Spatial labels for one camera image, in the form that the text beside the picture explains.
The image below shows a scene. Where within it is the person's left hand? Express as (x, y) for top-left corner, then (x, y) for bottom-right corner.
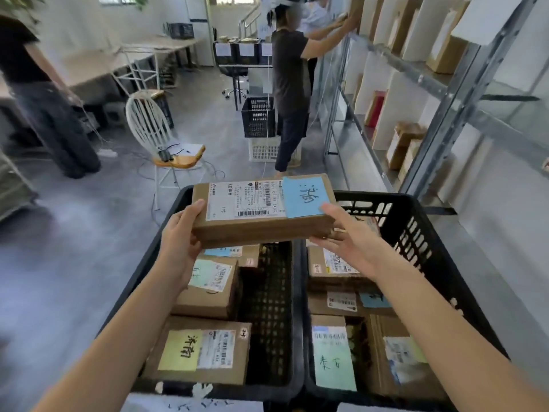
(159, 199), (206, 293)

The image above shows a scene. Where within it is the person's right hand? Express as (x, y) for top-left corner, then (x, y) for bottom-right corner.
(309, 203), (389, 282)

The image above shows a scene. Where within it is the person's right forearm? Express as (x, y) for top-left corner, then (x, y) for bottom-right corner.
(370, 253), (549, 412)

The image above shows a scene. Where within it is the person's left forearm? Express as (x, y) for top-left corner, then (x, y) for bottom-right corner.
(32, 262), (188, 412)

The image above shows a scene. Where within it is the cardboard parcel with white label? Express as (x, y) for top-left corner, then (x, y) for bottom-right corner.
(307, 243), (374, 283)

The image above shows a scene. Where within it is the flat parcel with blue label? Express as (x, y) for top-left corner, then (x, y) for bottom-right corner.
(203, 244), (262, 269)

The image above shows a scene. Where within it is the white flat box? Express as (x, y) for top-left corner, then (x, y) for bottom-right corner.
(169, 143), (206, 157)

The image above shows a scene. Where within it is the cardboard parcel with small blue note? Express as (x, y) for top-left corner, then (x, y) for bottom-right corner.
(308, 288), (396, 318)

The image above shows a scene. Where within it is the white slatted floor crate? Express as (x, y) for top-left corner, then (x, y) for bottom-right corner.
(248, 136), (302, 163)

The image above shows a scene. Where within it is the brown cardboard shelf parcel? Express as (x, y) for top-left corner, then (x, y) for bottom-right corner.
(426, 0), (471, 74)
(347, 0), (366, 35)
(387, 0), (424, 57)
(398, 139), (424, 181)
(385, 122), (428, 171)

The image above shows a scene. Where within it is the black plastic crate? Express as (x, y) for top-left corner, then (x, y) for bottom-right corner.
(300, 191), (510, 412)
(101, 186), (306, 403)

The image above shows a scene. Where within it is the white metal chair wooden seat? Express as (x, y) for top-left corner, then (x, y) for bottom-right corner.
(125, 89), (207, 211)

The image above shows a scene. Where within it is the black slatted floor crate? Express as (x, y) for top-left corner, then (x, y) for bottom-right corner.
(241, 96), (278, 138)

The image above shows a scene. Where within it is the red flat parcel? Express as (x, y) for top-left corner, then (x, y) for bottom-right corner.
(364, 90), (387, 128)

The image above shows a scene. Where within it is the black swivel stool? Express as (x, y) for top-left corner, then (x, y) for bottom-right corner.
(218, 65), (250, 112)

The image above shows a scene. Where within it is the cardboard parcel with pale green note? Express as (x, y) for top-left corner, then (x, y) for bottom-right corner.
(311, 314), (370, 392)

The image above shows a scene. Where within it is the cardboard parcel with yellow note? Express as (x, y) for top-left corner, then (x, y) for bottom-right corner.
(141, 315), (252, 386)

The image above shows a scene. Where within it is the large cardboard parcel with crumpled label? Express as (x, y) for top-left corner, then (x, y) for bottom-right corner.
(368, 314), (447, 400)

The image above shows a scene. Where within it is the grey metal shelf rack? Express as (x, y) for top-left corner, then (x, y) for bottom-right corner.
(322, 0), (549, 216)

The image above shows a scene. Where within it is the row of black labelled bins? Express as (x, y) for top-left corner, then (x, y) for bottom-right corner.
(213, 37), (274, 67)

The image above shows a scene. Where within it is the long wooden desk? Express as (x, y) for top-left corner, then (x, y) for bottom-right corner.
(60, 35), (205, 91)

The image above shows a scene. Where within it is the black crate on desk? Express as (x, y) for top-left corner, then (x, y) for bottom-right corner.
(165, 22), (195, 40)

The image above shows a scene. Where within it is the grey metal cart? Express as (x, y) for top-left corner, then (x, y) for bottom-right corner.
(0, 149), (40, 223)

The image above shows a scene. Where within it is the white paper crate label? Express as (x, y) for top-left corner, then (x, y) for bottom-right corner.
(122, 382), (266, 412)

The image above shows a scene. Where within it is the metal stair railing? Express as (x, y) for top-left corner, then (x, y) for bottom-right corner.
(238, 3), (275, 40)

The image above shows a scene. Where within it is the grey floor cable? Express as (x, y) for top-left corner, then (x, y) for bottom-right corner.
(136, 158), (226, 181)

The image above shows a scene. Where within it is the white hanging cable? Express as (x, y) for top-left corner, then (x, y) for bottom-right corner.
(262, 56), (276, 168)

